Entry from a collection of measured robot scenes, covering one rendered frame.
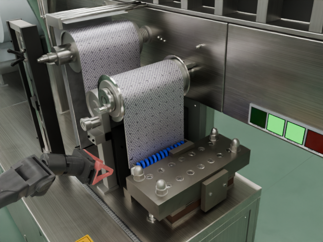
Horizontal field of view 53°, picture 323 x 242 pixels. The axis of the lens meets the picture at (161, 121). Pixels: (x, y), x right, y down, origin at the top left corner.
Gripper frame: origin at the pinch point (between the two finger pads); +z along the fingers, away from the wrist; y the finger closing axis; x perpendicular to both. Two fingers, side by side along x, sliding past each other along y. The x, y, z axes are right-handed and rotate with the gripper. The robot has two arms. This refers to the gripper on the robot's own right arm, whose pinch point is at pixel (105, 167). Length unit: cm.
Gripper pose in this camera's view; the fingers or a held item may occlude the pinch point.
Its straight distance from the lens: 99.7
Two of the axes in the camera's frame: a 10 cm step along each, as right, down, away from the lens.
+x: 3.4, -9.3, -1.5
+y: 6.3, 3.4, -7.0
